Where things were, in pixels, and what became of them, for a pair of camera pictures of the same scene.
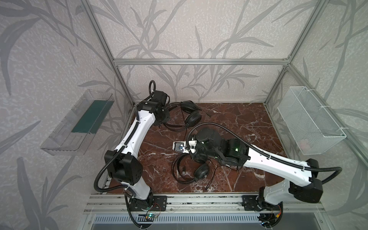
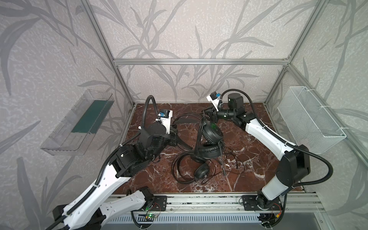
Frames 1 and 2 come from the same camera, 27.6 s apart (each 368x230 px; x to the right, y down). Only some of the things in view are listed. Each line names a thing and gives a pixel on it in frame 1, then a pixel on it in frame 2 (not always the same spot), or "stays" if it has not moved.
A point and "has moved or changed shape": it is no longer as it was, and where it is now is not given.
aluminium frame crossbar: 201,62 stays
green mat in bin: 92,119 stays
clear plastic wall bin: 74,134 stays
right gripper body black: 195,151 to 212,113
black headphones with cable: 193,118 has moved or changed shape
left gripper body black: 166,115 to 173,135
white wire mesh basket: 312,130 stays
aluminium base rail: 296,203 stays
